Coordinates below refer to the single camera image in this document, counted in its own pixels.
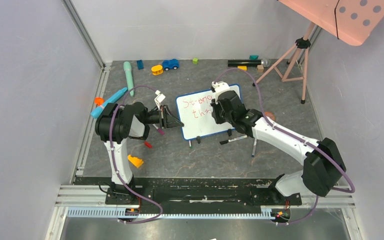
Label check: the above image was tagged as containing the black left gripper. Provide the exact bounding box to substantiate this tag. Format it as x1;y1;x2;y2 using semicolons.
143;105;184;129

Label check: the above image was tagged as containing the blue framed whiteboard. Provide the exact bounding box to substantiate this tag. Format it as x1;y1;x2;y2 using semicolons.
175;89;233;141

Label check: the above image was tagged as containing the red marker cap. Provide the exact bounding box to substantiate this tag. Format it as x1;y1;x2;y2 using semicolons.
144;141;153;149

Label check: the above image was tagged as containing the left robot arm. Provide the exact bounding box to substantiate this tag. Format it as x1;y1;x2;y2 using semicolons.
95;102;184;204

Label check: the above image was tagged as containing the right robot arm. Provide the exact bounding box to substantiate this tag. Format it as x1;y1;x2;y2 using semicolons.
210;87;346;204

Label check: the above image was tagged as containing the purple cap marker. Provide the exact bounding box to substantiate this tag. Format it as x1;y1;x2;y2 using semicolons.
153;124;165;135

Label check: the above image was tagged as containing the black cap marker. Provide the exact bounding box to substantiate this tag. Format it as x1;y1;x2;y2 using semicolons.
219;135;248;145

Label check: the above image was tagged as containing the orange window toy block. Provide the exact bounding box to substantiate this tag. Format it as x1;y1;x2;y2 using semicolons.
264;111;276;121

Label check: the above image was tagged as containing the blue cap marker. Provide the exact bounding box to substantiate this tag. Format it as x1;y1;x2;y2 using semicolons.
251;138;258;158

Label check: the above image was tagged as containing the yellow small block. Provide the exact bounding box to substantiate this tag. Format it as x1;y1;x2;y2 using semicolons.
237;65;248;71

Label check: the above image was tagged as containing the black tube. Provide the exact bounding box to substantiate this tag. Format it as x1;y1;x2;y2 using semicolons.
227;59;263;67

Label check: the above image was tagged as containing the wooden cube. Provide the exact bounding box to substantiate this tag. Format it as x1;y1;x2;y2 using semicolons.
256;65;265;73

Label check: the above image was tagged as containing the yellow toy block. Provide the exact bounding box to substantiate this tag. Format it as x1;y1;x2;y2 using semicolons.
127;154;144;169

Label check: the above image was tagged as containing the yellow oval toy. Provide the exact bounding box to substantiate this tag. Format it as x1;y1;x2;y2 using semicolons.
151;64;164;76

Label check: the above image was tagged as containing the teal block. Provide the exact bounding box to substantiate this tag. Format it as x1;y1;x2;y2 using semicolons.
249;55;259;60

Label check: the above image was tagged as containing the blue toy car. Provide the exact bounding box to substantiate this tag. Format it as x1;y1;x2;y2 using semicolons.
162;58;180;71

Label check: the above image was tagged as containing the clear ball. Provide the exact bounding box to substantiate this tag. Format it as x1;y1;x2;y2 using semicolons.
261;58;271;68

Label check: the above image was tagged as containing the green cube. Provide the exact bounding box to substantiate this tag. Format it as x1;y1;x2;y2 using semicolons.
192;58;199;65

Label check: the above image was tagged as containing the dark blue block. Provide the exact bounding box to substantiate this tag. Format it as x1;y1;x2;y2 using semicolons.
136;60;145;70

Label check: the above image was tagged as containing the large mint toy marker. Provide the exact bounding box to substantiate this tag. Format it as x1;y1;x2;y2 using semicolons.
123;61;135;97

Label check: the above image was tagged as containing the orange toy piece left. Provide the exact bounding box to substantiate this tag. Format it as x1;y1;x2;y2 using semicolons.
94;97;105;106

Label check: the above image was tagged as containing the large blue toy marker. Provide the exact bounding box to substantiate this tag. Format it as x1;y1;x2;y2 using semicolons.
90;87;128;119

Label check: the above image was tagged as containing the pink tripod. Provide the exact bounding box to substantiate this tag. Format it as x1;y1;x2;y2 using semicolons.
256;21;316;104

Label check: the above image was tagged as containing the pink perforated panel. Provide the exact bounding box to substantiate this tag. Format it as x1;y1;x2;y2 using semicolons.
280;0;384;46

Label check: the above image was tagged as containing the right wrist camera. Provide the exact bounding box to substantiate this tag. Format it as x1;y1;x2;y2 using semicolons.
210;81;231;103

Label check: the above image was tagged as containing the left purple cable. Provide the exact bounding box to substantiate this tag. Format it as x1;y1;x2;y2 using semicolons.
108;85;164;225

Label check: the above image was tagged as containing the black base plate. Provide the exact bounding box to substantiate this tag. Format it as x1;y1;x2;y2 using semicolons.
73;177;302;217

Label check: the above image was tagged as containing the aluminium rail frame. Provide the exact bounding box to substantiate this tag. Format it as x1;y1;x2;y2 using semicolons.
45;0;364;240

